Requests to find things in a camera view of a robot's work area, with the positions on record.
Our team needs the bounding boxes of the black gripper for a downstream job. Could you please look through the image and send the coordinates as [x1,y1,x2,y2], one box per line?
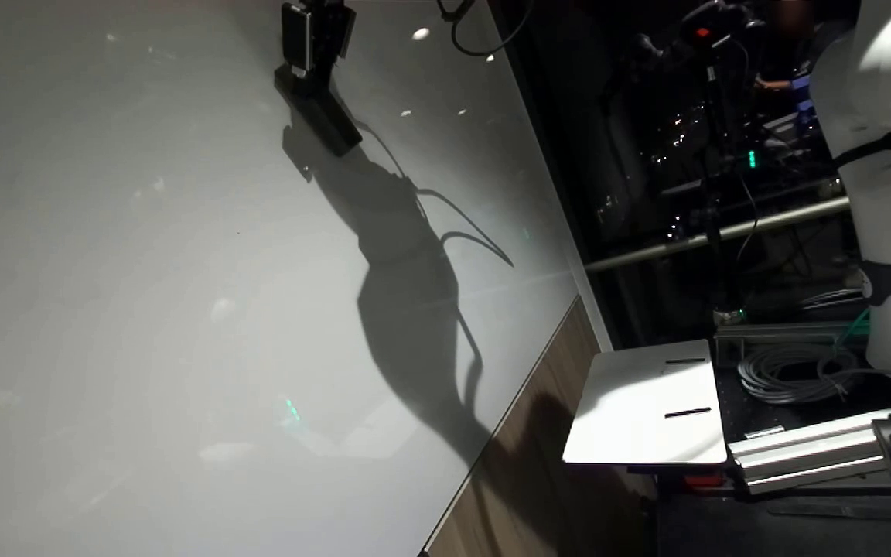
[281,0,357,75]

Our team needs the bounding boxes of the large white board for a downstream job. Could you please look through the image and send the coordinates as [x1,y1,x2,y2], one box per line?
[0,0,581,557]

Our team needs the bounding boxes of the white square tray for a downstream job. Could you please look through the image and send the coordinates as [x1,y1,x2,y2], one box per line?
[563,340,728,468]

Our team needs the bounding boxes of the black marker pen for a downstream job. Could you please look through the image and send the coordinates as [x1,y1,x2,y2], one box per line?
[662,404,715,418]

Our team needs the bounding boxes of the aluminium extrusion bars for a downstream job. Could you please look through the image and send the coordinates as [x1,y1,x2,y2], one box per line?
[728,407,891,496]

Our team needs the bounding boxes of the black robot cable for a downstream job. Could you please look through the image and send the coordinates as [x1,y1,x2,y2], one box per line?
[433,0,543,57]

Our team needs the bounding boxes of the silver metal rail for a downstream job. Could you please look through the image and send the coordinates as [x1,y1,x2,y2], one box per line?
[581,195,855,274]

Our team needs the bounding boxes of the coiled white cable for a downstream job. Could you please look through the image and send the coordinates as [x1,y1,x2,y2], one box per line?
[736,349,865,407]

